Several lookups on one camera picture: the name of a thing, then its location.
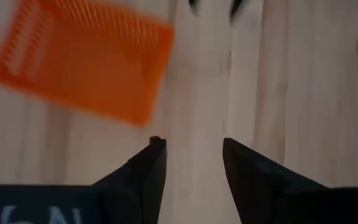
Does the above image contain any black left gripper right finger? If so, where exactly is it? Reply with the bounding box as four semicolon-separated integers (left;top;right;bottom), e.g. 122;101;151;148
222;138;358;224

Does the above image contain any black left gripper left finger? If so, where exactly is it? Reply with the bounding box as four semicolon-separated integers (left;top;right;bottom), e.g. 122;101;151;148
0;135;168;224

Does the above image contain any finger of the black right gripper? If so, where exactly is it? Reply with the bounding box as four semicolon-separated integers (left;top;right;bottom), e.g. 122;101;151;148
229;0;246;24
187;0;199;17

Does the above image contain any orange plastic basket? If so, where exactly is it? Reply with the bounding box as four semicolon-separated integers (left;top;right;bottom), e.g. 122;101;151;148
0;0;176;128

